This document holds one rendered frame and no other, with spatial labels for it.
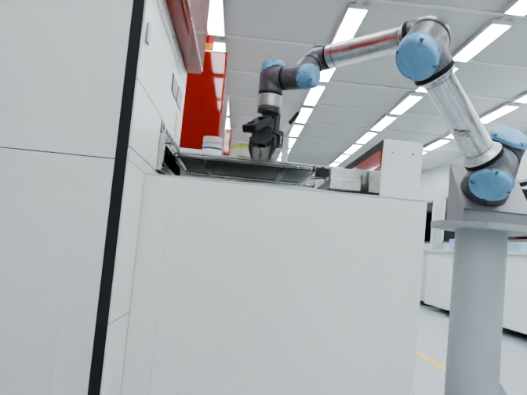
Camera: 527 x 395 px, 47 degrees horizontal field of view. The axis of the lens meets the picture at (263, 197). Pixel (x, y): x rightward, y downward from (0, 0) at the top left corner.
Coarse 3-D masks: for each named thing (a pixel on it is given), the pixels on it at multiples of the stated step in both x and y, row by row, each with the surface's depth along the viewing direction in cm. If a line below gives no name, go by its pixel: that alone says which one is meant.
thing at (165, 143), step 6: (162, 132) 149; (162, 138) 149; (168, 138) 156; (162, 144) 149; (168, 144) 157; (162, 150) 149; (168, 150) 163; (174, 150) 172; (162, 156) 149; (162, 162) 150; (174, 162) 186; (180, 162) 192; (156, 168) 148; (162, 168) 151; (168, 168) 162; (162, 174) 157; (168, 174) 163; (174, 174) 177
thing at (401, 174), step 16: (384, 144) 141; (400, 144) 141; (416, 144) 141; (384, 160) 140; (400, 160) 141; (416, 160) 141; (384, 176) 140; (400, 176) 140; (416, 176) 140; (384, 192) 140; (400, 192) 140; (416, 192) 140
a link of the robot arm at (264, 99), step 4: (264, 92) 187; (268, 92) 187; (260, 96) 188; (264, 96) 187; (268, 96) 187; (272, 96) 187; (276, 96) 187; (280, 96) 189; (260, 100) 188; (264, 100) 187; (268, 100) 187; (272, 100) 187; (276, 100) 187; (280, 100) 189; (260, 104) 188; (264, 104) 187; (268, 104) 187; (272, 104) 187; (276, 104) 187; (280, 104) 189; (280, 108) 190
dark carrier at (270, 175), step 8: (184, 160) 161; (192, 160) 160; (200, 160) 158; (192, 168) 177; (200, 168) 175; (216, 168) 171; (224, 168) 170; (232, 168) 168; (240, 168) 167; (248, 168) 165; (256, 168) 163; (264, 168) 162; (272, 168) 160; (232, 176) 189; (240, 176) 187; (248, 176) 185; (256, 176) 183; (264, 176) 181; (272, 176) 179; (288, 176) 176; (296, 176) 174
